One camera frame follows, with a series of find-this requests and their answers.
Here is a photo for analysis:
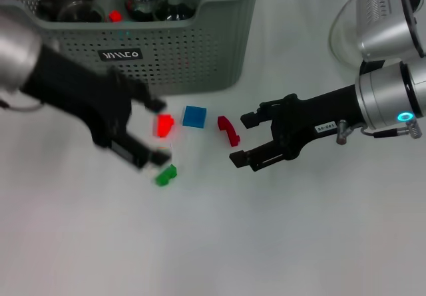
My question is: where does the bright red slope brick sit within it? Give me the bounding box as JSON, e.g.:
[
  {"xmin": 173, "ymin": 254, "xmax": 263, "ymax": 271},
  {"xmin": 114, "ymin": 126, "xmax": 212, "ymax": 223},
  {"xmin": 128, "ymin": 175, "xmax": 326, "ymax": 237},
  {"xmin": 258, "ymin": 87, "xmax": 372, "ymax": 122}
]
[{"xmin": 154, "ymin": 114, "xmax": 176, "ymax": 139}]

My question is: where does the right gripper silver cable plug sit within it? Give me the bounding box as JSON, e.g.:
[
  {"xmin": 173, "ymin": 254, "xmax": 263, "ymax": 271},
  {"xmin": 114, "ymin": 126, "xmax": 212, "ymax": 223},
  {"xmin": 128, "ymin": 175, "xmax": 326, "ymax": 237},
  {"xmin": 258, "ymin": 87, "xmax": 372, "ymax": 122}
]
[{"xmin": 336, "ymin": 118, "xmax": 422, "ymax": 145}]

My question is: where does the blue square plate brick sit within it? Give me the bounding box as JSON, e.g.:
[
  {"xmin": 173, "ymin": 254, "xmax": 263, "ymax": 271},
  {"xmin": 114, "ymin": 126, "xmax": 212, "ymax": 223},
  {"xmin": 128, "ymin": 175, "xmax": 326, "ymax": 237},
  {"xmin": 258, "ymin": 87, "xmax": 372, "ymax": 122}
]
[{"xmin": 182, "ymin": 105, "xmax": 208, "ymax": 129}]

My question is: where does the green brick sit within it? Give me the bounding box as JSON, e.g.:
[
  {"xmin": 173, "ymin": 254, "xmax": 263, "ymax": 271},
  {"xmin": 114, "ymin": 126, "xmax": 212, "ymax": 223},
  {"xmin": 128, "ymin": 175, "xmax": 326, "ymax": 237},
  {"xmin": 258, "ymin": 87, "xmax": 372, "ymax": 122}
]
[{"xmin": 155, "ymin": 164, "xmax": 178, "ymax": 188}]

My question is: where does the glass pitcher black handle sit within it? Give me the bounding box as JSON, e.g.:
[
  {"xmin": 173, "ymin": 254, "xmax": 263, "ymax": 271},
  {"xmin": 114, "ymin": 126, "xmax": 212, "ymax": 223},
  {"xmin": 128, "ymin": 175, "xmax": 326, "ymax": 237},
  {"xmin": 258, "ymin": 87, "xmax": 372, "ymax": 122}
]
[{"xmin": 328, "ymin": 0, "xmax": 423, "ymax": 77}]

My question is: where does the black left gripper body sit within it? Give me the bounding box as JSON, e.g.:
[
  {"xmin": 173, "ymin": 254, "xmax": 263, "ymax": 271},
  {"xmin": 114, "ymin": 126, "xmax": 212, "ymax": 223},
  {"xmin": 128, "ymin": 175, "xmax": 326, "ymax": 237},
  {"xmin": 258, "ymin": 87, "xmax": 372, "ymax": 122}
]
[{"xmin": 21, "ymin": 46, "xmax": 134, "ymax": 147}]

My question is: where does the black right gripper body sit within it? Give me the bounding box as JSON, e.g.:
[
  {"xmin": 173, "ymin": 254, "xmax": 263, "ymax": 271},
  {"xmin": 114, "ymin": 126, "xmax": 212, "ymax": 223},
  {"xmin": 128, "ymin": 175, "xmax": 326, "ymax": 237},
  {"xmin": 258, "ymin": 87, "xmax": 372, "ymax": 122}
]
[{"xmin": 270, "ymin": 84, "xmax": 366, "ymax": 162}]

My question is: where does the grey-green perforated storage bin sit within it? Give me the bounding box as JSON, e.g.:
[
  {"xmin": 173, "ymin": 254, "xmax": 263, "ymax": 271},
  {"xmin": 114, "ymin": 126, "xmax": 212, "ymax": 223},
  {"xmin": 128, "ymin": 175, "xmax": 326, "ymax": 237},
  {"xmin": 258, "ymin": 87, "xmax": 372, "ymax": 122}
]
[{"xmin": 0, "ymin": 0, "xmax": 267, "ymax": 96}]

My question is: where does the left gripper grey cable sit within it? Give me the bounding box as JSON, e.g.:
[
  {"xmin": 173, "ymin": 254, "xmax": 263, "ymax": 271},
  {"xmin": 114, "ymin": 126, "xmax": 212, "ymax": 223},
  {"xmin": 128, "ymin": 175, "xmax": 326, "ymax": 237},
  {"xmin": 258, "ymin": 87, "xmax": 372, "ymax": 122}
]
[{"xmin": 0, "ymin": 98, "xmax": 45, "ymax": 112}]

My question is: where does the dark red brick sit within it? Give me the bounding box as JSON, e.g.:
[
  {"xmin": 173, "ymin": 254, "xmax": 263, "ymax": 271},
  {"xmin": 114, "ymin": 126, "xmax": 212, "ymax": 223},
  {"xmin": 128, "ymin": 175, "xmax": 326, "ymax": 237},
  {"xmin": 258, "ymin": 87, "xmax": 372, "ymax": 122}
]
[{"xmin": 217, "ymin": 115, "xmax": 242, "ymax": 148}]

